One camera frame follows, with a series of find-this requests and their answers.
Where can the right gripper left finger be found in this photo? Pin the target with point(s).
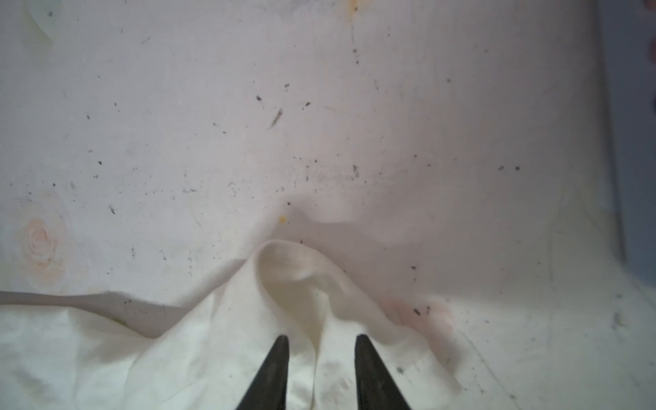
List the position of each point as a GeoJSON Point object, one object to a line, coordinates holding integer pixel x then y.
{"type": "Point", "coordinates": [269, 387]}

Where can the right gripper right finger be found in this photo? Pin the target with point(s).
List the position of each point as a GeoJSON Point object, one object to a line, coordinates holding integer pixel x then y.
{"type": "Point", "coordinates": [376, 389]}

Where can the white printed t-shirt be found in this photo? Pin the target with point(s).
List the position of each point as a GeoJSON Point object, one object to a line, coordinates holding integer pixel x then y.
{"type": "Point", "coordinates": [66, 358]}

